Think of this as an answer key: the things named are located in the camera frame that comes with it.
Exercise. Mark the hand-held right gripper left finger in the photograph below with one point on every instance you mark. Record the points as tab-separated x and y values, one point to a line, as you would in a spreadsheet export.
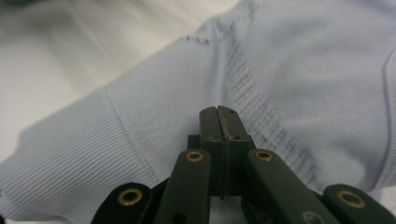
213	149

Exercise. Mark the light blue knit tank top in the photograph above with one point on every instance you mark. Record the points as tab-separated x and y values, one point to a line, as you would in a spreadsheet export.
295	77

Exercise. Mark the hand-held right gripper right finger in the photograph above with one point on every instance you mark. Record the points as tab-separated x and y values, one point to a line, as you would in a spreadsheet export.
236	155

